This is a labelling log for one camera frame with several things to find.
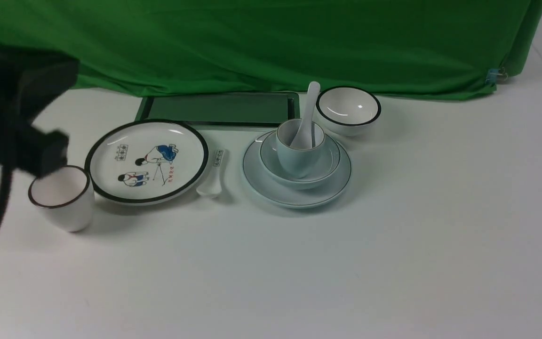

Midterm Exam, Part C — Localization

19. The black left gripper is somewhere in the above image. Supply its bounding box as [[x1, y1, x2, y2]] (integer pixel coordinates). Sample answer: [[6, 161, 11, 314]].
[[0, 43, 80, 178]]

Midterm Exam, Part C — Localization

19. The black-rimmed white cup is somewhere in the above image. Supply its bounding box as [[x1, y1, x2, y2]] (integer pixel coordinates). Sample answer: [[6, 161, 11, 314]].
[[28, 165, 95, 233]]

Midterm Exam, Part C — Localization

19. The pale blue wide bowl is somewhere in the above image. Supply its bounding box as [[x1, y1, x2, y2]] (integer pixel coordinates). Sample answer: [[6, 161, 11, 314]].
[[259, 131, 341, 190]]

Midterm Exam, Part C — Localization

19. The pale blue cup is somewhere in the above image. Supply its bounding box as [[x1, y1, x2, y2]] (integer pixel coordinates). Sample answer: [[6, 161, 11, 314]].
[[276, 119, 326, 178]]

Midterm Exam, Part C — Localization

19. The plain white ceramic spoon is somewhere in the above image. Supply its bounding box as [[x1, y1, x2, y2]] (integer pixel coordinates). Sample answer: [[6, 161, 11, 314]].
[[290, 81, 320, 150]]

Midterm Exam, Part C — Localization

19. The illustrated black-rimmed white plate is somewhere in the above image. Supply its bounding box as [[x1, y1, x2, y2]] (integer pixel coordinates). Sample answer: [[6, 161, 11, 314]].
[[84, 119, 209, 206]]

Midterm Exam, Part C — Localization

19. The green backdrop cloth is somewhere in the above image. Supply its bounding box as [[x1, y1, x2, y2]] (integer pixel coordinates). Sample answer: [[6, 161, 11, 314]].
[[0, 0, 542, 101]]

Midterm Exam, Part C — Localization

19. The printed white ceramic spoon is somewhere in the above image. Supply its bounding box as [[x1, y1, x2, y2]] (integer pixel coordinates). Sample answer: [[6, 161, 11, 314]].
[[196, 148, 226, 198]]

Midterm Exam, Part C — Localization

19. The blue binder clip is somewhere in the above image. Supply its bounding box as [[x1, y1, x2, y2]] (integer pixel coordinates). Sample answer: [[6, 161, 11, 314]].
[[485, 67, 509, 85]]

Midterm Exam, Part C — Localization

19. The dark green rectangular tray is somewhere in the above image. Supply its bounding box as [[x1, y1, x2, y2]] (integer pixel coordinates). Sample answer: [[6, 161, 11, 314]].
[[134, 92, 300, 128]]

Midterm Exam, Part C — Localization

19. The pale blue flat plate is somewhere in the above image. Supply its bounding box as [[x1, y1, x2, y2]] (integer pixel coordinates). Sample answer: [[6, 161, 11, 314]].
[[241, 130, 352, 209]]

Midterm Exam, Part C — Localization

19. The black-rimmed white small bowl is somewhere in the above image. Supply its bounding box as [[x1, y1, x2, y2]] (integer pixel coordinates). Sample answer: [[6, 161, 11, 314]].
[[316, 86, 382, 137]]

